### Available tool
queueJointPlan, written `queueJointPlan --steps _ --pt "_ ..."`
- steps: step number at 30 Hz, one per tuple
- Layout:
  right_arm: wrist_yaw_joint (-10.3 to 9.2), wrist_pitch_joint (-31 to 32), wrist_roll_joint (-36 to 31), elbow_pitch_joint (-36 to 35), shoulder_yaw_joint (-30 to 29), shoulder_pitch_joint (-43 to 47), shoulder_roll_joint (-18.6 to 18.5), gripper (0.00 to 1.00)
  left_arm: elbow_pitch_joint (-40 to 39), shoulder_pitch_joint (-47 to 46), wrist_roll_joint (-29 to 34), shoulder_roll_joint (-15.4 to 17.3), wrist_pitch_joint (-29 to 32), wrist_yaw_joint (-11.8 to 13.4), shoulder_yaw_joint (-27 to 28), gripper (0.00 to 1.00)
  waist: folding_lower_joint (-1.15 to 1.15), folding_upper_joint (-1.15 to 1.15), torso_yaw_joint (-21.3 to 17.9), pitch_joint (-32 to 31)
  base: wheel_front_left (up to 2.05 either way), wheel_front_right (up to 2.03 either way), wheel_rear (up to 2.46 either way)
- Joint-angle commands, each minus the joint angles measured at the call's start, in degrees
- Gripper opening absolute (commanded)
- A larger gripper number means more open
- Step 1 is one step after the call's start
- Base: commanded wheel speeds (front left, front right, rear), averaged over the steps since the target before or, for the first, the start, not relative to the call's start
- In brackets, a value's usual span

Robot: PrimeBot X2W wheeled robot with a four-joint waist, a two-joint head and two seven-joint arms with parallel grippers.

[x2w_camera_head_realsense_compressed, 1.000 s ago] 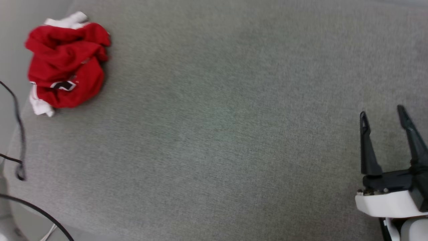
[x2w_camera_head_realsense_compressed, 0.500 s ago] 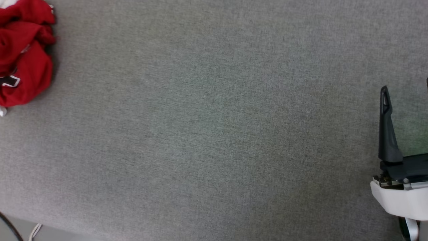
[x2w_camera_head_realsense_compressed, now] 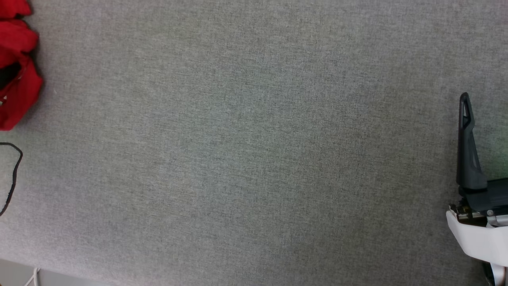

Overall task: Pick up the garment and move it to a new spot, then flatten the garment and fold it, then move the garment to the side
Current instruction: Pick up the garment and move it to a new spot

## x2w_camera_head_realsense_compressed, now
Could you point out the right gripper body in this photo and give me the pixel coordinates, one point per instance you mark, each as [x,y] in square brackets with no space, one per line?
[484,234]

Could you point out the grey fabric sofa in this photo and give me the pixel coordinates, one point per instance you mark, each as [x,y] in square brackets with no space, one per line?
[254,143]

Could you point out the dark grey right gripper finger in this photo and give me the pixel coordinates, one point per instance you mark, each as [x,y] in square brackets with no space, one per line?
[467,159]

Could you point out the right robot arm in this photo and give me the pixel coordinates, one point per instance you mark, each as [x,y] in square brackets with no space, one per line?
[496,276]

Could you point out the red garment with white trim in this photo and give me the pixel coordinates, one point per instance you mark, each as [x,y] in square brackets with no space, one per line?
[24,85]

